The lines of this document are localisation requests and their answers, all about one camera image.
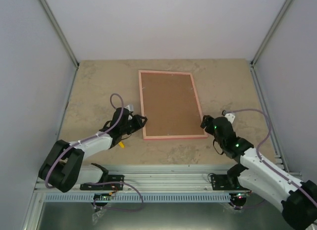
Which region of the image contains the yellow handled screwdriver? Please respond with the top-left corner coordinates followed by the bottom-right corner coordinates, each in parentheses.
top-left (118, 141), bottom-right (125, 149)

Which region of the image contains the pink wooden photo frame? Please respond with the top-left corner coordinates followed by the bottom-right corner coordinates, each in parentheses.
top-left (139, 70), bottom-right (208, 140)

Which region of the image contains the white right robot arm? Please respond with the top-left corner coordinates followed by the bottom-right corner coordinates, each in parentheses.
top-left (201, 115), bottom-right (317, 230)

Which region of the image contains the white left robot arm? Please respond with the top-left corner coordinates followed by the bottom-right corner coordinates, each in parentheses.
top-left (38, 105), bottom-right (148, 192)

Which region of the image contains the left controller board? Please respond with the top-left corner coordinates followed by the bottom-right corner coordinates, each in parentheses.
top-left (92, 192), bottom-right (115, 208)

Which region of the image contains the controller board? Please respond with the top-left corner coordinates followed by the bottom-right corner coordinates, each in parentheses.
top-left (92, 192), bottom-right (115, 208)
top-left (229, 191), bottom-right (251, 209)

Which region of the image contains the right controller board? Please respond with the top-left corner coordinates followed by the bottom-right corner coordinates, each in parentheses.
top-left (229, 191), bottom-right (251, 209)

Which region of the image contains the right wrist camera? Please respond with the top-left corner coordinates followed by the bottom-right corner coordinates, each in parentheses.
top-left (222, 110), bottom-right (236, 124)

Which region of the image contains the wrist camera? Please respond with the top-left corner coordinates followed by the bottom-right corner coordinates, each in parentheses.
top-left (125, 104), bottom-right (134, 113)
top-left (222, 110), bottom-right (236, 124)

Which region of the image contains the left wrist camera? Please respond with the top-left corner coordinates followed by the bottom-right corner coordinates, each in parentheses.
top-left (125, 104), bottom-right (134, 113)

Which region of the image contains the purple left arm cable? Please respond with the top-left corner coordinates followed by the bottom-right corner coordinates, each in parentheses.
top-left (44, 93), bottom-right (124, 189)

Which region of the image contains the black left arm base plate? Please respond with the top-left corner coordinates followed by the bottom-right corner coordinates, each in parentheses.
top-left (80, 174), bottom-right (125, 191)

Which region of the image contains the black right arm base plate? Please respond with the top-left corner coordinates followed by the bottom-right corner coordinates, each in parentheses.
top-left (208, 173), bottom-right (249, 191)

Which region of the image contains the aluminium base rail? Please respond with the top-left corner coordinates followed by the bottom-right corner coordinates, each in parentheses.
top-left (34, 164), bottom-right (304, 192)

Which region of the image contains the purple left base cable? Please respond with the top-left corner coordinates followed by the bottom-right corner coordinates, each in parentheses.
top-left (91, 182), bottom-right (144, 213)

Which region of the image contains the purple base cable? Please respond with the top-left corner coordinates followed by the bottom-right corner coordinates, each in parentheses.
top-left (91, 182), bottom-right (144, 213)
top-left (230, 199), bottom-right (267, 211)

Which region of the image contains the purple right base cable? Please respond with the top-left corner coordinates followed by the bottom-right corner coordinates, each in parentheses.
top-left (230, 199), bottom-right (267, 211)

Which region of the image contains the grey slotted cable duct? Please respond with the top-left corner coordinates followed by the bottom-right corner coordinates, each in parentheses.
top-left (45, 193), bottom-right (230, 203)

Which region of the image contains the aluminium corner post right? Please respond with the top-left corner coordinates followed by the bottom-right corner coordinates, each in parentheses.
top-left (250, 0), bottom-right (299, 67)

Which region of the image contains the aluminium corner post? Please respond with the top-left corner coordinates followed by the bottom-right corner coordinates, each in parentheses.
top-left (250, 0), bottom-right (299, 67)
top-left (34, 0), bottom-right (80, 68)

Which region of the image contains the aluminium corner post left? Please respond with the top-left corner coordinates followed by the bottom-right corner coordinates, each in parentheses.
top-left (34, 0), bottom-right (80, 68)

